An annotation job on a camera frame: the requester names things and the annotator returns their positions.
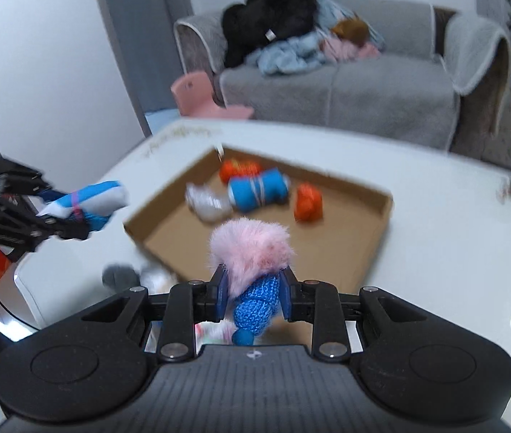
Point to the blue white striped sock bundle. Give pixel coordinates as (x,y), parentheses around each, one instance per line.
(97,196)

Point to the white grey sock bundle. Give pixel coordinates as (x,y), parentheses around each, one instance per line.
(205,203)

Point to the grey door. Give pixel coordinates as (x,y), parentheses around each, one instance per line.
(138,31)

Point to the shallow cardboard box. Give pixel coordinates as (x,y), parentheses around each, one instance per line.
(341,243)

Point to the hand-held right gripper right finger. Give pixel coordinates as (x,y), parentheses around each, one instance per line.
(286,295)

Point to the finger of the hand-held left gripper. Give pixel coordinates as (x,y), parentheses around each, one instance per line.
(12,169)
(12,225)

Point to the light blue clothing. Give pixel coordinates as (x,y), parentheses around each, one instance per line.
(291,52)

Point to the pink clothing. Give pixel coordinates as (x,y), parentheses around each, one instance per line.
(345,49)

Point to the brown plush toy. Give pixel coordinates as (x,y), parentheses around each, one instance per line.
(350,29)

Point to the black clothing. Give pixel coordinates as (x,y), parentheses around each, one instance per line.
(269,13)

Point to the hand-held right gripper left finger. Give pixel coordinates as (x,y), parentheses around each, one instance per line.
(221,295)

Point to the pink plastic chair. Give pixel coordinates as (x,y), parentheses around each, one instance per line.
(192,92)

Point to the pink fluffy blue knit sock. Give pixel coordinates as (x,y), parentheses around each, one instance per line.
(251,252)

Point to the orange sock bundle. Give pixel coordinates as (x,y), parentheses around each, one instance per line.
(308,203)
(232,170)

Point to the grey sofa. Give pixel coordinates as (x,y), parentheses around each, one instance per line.
(372,94)

